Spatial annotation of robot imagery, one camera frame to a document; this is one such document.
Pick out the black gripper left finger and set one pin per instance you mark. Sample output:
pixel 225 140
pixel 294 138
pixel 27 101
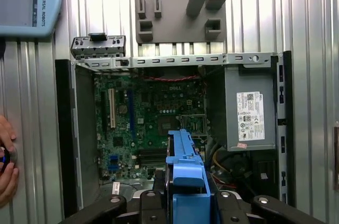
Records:
pixel 149 208

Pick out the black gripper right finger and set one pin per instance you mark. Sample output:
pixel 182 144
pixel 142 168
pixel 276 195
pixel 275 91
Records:
pixel 230 208

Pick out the hard disk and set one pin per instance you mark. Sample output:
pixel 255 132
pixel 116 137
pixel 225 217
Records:
pixel 185 165

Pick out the person's hand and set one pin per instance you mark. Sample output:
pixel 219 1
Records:
pixel 6 131

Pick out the black RAM slot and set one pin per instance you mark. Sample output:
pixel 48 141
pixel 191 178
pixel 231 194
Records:
pixel 152 155
pixel 152 163
pixel 152 159
pixel 152 151

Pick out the green motherboard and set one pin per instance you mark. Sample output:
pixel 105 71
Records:
pixel 148 139

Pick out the grey power supply unit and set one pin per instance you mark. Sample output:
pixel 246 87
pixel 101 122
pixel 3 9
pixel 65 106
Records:
pixel 229 118

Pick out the round coin battery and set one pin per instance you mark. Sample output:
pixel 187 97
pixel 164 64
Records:
pixel 122 108

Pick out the black expansion slot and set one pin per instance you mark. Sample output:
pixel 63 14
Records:
pixel 104 112

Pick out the white expansion slot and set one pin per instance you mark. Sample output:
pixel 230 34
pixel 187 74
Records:
pixel 112 107

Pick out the black open PC case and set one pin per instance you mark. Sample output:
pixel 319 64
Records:
pixel 64 128

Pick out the black latch blue stripe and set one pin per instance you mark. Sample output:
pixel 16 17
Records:
pixel 97 36

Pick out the grey parts rack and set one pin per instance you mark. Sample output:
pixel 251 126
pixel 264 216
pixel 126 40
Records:
pixel 180 30

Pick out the pale blue teach pendant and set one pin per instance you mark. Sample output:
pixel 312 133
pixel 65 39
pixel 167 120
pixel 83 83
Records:
pixel 16 1

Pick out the metal socket cover frame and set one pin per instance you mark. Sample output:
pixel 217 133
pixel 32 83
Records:
pixel 193 116

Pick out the grey metal card bracket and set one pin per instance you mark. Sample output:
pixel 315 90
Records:
pixel 98 49

